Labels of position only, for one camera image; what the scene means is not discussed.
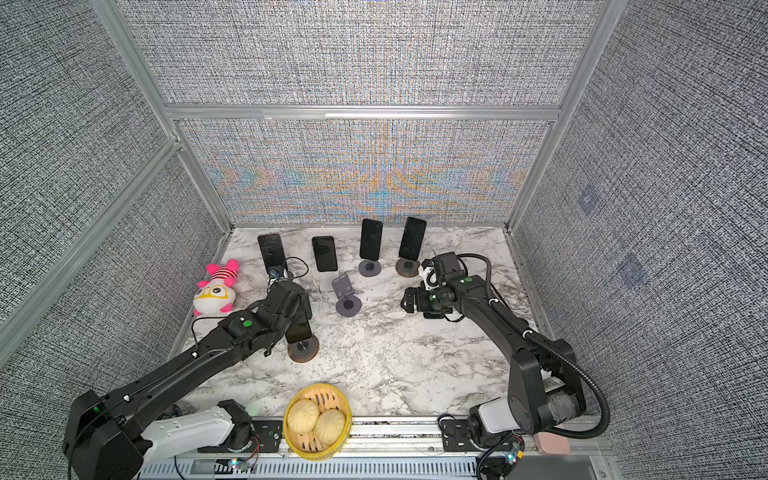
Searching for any black phone front wooden stand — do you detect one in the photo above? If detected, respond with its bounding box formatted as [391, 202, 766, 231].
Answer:
[285, 322, 313, 344]

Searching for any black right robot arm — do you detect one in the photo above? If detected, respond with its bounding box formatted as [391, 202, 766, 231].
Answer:
[400, 275, 586, 447]

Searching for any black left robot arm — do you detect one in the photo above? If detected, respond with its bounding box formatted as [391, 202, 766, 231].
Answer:
[63, 280, 312, 479]

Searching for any back wooden base phone stand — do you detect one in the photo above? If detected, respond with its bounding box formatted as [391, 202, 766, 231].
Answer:
[395, 258, 420, 278]

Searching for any wooden base phone stand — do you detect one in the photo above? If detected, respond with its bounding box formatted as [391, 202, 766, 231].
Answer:
[395, 258, 420, 278]
[287, 335, 319, 363]

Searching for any white phone stand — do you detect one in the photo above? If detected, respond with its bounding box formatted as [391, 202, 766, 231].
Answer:
[318, 271, 339, 292]

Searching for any front wooden base phone stand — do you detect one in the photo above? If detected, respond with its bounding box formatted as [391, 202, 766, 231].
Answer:
[287, 335, 319, 363]

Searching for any purple round phone stand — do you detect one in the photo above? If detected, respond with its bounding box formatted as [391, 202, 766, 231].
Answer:
[332, 274, 362, 318]

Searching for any black phone on wooden stand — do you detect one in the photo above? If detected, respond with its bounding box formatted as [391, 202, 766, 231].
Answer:
[398, 217, 427, 261]

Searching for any grey round phone stand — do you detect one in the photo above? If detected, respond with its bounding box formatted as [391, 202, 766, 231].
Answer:
[358, 259, 382, 278]

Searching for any black phone on grey stand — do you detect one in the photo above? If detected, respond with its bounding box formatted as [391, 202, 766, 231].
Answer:
[359, 218, 383, 261]

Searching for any pink white plush toy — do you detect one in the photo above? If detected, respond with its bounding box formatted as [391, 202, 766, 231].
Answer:
[193, 259, 240, 318]

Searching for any left steamed bun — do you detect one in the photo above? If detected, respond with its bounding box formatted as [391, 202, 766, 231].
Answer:
[286, 399, 320, 435]

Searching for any steamed bun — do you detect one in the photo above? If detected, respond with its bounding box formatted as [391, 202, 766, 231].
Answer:
[313, 409, 346, 447]
[286, 399, 320, 435]

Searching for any yellow bamboo steamer basket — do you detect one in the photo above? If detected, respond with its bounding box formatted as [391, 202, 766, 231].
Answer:
[283, 383, 352, 461]

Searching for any right steamed bun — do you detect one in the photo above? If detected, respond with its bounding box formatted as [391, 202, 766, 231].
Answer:
[313, 409, 346, 447]

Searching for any pink pad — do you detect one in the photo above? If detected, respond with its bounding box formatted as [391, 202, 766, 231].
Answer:
[533, 432, 571, 456]

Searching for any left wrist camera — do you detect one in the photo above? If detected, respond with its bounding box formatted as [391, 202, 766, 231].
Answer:
[268, 266, 293, 285]

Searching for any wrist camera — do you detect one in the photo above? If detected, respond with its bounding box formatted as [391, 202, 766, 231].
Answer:
[268, 266, 293, 285]
[419, 252, 467, 290]

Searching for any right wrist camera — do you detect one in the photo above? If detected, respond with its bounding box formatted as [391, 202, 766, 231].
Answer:
[419, 252, 467, 290]

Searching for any black corrugated cable conduit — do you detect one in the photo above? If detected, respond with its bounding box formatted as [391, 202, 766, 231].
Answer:
[458, 252, 611, 439]

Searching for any aluminium front rail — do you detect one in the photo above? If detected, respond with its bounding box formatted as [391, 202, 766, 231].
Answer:
[138, 416, 622, 479]

